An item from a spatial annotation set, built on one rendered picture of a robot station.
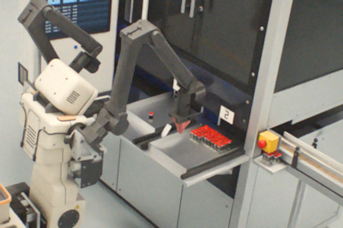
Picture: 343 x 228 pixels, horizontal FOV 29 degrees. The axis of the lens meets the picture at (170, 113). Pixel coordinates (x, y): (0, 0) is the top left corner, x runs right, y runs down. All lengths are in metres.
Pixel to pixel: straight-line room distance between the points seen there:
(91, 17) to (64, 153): 0.98
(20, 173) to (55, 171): 1.69
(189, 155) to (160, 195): 0.74
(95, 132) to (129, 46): 0.36
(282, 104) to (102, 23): 1.05
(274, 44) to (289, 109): 0.43
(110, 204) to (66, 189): 1.42
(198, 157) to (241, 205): 0.38
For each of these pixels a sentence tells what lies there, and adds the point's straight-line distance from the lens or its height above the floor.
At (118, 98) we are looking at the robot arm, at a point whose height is 1.35.
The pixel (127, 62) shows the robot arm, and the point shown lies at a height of 1.51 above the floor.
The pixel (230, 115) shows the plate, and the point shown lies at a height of 1.03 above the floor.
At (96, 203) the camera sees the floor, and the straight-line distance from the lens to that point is 4.16.
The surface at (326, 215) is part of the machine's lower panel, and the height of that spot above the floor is 0.18.
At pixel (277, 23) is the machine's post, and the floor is 1.56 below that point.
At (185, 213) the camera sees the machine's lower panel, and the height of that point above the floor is 0.31.
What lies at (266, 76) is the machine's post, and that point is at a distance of 2.92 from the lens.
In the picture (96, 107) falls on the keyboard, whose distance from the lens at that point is 3.48.
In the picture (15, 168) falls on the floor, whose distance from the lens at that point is 4.46.
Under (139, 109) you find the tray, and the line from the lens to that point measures 3.38.
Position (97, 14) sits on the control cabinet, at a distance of 3.46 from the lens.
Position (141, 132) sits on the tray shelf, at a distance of 3.19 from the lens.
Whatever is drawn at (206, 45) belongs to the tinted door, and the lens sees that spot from 3.16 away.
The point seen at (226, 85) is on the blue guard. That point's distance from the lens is 3.11.
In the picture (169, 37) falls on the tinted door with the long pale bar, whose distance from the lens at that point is 3.36.
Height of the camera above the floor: 2.51
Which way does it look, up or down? 29 degrees down
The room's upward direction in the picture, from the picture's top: 7 degrees clockwise
